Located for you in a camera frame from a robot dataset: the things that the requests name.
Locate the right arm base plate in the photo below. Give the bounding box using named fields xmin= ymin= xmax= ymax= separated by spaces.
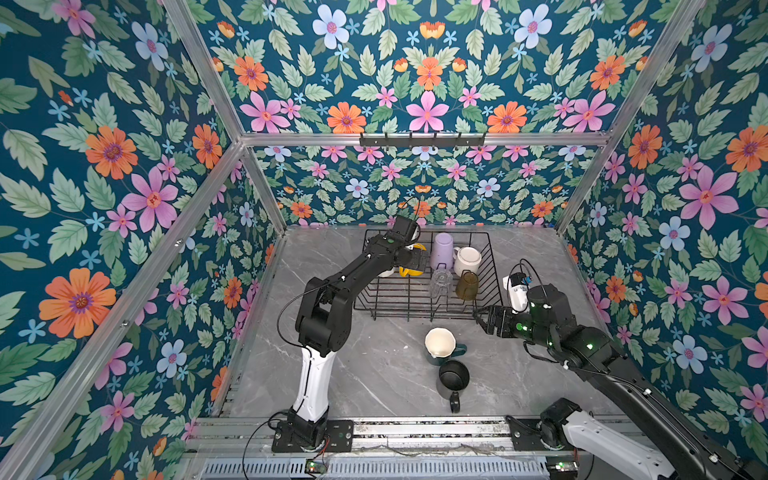
xmin=504 ymin=415 xmax=573 ymax=451

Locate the cream mug green outside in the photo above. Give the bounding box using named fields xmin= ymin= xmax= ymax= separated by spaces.
xmin=424 ymin=328 xmax=468 ymax=365

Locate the clear glass cup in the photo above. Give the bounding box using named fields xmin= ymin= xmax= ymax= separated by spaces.
xmin=430 ymin=264 xmax=453 ymax=303

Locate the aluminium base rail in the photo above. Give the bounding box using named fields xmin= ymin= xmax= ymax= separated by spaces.
xmin=175 ymin=415 xmax=651 ymax=479

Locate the black mug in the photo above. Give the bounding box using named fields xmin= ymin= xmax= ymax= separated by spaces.
xmin=436 ymin=360 xmax=471 ymax=414

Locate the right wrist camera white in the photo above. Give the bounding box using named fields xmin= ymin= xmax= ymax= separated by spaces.
xmin=502 ymin=272 xmax=529 ymax=313

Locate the metal hook rail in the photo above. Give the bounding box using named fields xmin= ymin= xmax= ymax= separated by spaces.
xmin=358 ymin=132 xmax=486 ymax=149

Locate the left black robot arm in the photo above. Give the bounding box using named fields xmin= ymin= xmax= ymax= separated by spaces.
xmin=287 ymin=216 xmax=427 ymax=449

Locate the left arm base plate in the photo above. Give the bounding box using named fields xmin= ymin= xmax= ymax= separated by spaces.
xmin=271 ymin=419 xmax=355 ymax=453

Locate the olive green glass cup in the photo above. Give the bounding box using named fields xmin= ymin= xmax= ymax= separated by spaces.
xmin=455 ymin=270 xmax=479 ymax=302

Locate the white mug red inside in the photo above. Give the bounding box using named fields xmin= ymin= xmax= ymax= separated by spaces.
xmin=453 ymin=246 xmax=483 ymax=276

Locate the yellow mug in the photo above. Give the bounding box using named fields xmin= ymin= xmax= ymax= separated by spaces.
xmin=399 ymin=243 xmax=429 ymax=277

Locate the black wire dish rack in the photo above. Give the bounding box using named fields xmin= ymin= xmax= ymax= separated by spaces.
xmin=354 ymin=230 xmax=502 ymax=322

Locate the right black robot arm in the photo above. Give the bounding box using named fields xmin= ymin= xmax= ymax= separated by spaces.
xmin=474 ymin=284 xmax=767 ymax=479

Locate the lavender plastic cup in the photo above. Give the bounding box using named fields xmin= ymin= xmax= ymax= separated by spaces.
xmin=430 ymin=232 xmax=454 ymax=271

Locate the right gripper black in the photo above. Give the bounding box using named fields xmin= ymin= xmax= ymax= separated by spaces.
xmin=470 ymin=306 xmax=555 ymax=352

